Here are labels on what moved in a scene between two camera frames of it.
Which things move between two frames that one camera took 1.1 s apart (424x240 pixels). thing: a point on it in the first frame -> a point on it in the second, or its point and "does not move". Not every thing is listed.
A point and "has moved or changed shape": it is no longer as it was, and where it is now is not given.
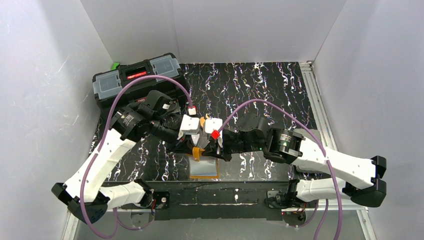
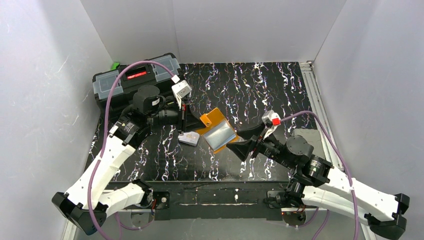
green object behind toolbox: x=114 y=66 does not move
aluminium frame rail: x=322 y=119 does not move
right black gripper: x=216 y=147 -> x=257 y=145
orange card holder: x=203 y=167 has moved or changed shape
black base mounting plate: x=217 y=200 does not move
